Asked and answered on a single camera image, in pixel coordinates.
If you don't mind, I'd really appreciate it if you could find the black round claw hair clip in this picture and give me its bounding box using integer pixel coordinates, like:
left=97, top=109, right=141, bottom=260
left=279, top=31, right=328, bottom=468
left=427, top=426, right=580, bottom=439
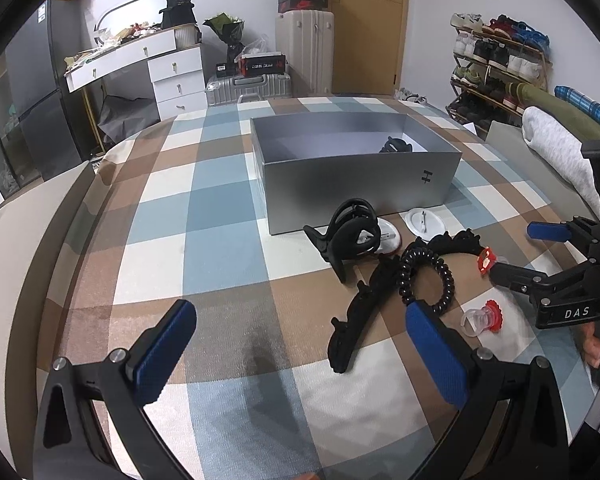
left=302, top=198, right=381, bottom=284

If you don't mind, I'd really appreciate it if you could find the long black hair claw clip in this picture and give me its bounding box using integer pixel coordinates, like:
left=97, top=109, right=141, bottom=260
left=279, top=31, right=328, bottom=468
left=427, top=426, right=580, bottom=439
left=327, top=255, right=401, bottom=374

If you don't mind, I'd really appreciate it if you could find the small red hair clip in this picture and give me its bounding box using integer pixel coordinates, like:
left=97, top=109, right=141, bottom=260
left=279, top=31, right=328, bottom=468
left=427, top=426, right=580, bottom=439
left=477, top=247, right=498, bottom=275

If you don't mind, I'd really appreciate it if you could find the person's right hand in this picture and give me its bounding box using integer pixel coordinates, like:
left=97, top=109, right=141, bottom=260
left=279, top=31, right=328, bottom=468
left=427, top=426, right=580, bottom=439
left=577, top=322, right=600, bottom=386

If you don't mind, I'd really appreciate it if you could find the red and clear hair clip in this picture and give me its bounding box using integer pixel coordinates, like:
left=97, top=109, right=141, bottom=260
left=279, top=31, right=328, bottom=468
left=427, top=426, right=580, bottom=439
left=460, top=300, right=504, bottom=337

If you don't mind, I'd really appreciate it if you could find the black scrunchie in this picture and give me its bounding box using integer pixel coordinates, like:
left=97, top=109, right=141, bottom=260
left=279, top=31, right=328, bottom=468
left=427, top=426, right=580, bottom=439
left=427, top=229, right=484, bottom=257

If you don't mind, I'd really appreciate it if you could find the white rolled pillow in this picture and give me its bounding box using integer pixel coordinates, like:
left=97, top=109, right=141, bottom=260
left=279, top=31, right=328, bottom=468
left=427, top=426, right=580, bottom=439
left=521, top=106, right=600, bottom=217

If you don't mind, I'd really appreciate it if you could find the white round pin badge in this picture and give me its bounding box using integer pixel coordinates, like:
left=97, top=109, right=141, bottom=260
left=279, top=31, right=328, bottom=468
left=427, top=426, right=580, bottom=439
left=376, top=218, right=402, bottom=255
left=400, top=208, right=446, bottom=242

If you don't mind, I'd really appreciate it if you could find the blue plaid blanket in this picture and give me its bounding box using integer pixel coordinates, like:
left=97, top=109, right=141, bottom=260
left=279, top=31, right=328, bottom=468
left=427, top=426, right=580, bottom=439
left=554, top=86, right=600, bottom=125

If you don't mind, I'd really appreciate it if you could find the green rolled blanket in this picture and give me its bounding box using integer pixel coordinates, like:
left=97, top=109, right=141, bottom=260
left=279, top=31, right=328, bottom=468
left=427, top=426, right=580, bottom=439
left=505, top=82, right=600, bottom=141

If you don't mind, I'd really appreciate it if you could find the black claw clip in box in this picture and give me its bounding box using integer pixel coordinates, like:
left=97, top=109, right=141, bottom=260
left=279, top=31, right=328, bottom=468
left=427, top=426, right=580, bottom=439
left=380, top=136, right=413, bottom=153

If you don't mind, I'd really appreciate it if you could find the shoe rack with shoes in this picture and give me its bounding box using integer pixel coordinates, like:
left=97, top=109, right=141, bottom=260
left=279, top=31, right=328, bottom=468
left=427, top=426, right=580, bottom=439
left=445, top=13, right=552, bottom=138

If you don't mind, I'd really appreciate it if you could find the checkered bed blanket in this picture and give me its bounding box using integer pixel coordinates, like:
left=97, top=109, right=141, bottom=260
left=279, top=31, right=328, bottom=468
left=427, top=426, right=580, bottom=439
left=35, top=98, right=580, bottom=479

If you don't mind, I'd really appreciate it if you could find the grey open cardboard box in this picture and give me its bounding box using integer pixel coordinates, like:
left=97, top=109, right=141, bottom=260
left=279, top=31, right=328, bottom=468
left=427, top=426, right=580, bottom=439
left=251, top=112, right=462, bottom=235

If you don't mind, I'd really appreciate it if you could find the wooden door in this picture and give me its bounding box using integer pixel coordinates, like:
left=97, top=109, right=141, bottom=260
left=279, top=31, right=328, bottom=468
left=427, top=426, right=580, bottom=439
left=328, top=0, right=408, bottom=96

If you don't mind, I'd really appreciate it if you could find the black refrigerator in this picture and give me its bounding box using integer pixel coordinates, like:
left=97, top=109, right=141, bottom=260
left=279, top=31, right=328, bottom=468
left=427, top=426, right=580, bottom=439
left=5, top=0, right=99, bottom=181

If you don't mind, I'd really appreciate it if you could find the white upright suitcase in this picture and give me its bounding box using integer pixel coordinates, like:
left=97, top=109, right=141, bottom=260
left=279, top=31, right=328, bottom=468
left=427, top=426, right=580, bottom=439
left=275, top=10, right=335, bottom=96

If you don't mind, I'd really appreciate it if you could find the black red box on suitcase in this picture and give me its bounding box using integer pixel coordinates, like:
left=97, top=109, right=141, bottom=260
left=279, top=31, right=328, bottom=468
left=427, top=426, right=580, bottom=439
left=238, top=52, right=286, bottom=77

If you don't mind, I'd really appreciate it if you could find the silver suitcase lying flat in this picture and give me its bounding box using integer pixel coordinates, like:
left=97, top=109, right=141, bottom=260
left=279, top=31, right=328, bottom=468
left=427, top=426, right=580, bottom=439
left=206, top=74, right=292, bottom=106

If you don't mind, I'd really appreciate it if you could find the white desk with drawers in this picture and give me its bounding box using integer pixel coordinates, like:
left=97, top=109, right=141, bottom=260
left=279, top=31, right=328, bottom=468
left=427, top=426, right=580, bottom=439
left=65, top=24, right=208, bottom=120

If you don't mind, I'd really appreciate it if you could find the flower bouquet dark wrapping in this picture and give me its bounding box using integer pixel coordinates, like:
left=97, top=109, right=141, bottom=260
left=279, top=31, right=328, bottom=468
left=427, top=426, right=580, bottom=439
left=204, top=12, right=244, bottom=60

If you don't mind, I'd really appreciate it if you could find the black bag on desk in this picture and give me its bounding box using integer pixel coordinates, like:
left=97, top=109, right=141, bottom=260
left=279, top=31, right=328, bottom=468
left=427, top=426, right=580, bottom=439
left=160, top=0, right=196, bottom=29

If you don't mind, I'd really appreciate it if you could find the black spiral hair tie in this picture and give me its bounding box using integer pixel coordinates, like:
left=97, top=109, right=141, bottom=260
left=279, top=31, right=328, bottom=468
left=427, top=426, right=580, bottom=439
left=396, top=237, right=456, bottom=318

